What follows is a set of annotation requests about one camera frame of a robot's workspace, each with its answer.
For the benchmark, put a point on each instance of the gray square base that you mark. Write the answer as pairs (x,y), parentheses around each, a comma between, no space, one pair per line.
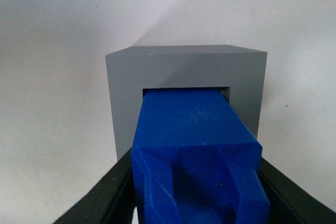
(132,70)

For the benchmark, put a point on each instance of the blue plastic part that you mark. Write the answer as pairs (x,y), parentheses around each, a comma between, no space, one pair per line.
(194,161)

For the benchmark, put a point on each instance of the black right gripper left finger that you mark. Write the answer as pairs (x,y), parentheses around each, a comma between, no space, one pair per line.
(111,200)

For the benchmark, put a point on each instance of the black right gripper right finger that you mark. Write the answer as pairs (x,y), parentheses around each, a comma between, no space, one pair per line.
(288,202)

